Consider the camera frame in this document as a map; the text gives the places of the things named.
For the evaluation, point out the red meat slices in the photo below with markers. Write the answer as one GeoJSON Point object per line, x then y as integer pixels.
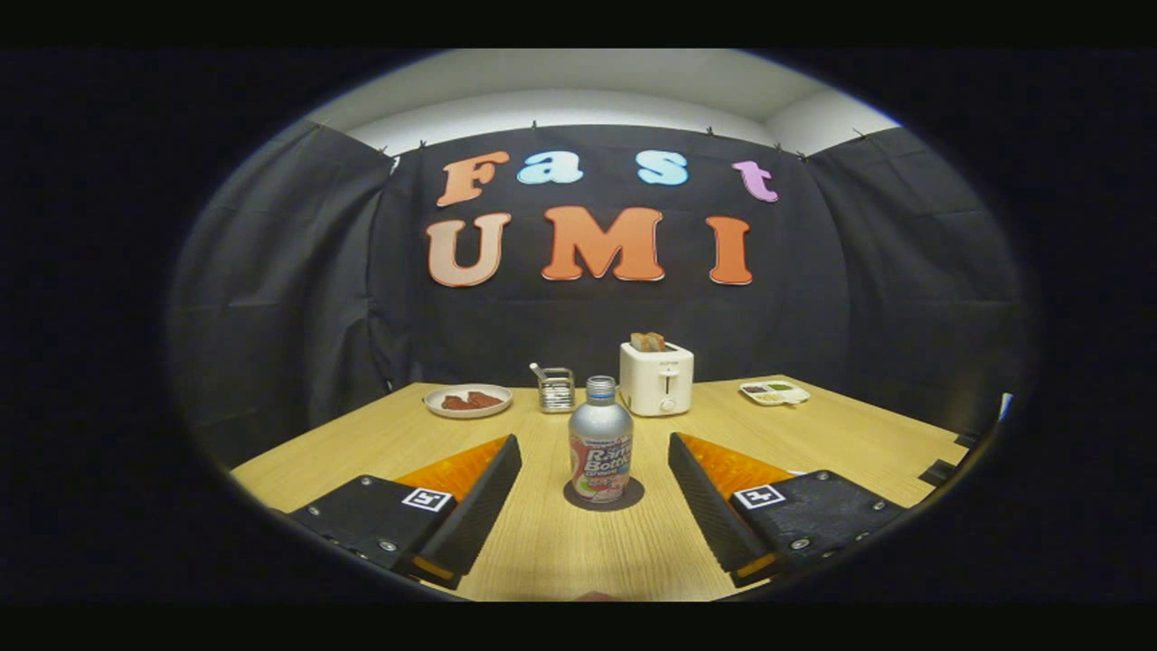
{"type": "Point", "coordinates": [472, 400]}

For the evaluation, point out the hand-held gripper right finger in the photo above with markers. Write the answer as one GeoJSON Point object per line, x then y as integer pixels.
{"type": "Point", "coordinates": [710, 515]}

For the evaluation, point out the white divided tray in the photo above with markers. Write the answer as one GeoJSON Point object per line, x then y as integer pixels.
{"type": "Point", "coordinates": [775, 393]}

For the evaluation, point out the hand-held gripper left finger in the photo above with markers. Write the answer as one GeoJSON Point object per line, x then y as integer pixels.
{"type": "Point", "coordinates": [479, 515]}

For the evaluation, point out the white toaster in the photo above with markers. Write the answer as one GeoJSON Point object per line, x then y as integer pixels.
{"type": "Point", "coordinates": [655, 380]}

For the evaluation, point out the silver juice bottle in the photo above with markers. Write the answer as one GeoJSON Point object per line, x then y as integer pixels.
{"type": "Point", "coordinates": [600, 443]}

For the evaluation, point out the white round plate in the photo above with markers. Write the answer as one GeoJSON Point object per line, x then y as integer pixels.
{"type": "Point", "coordinates": [434, 407]}

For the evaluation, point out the dark brown round coaster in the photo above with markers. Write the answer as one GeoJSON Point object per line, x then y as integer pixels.
{"type": "Point", "coordinates": [635, 497]}

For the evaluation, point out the black table clamp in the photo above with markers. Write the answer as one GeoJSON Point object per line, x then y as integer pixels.
{"type": "Point", "coordinates": [937, 473]}
{"type": "Point", "coordinates": [967, 440]}

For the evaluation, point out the toast slices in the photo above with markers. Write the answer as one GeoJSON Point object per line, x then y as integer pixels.
{"type": "Point", "coordinates": [647, 342]}

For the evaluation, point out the wooden table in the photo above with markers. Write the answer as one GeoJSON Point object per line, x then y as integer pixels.
{"type": "Point", "coordinates": [542, 542]}

